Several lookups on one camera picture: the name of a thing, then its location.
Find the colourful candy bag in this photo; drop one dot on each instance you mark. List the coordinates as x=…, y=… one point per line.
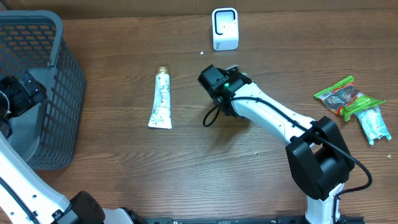
x=343, y=99

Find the teal snack packet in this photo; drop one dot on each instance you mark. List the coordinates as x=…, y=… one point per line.
x=373, y=124

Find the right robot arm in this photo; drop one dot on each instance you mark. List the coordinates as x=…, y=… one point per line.
x=317, y=154

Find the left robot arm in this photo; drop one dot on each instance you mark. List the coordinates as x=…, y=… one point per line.
x=25, y=197

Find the white barcode scanner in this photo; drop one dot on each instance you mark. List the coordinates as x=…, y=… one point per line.
x=225, y=29

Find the dark grey plastic basket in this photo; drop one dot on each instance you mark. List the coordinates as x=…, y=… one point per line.
x=33, y=50

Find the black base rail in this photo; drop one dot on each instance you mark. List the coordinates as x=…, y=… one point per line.
x=277, y=220

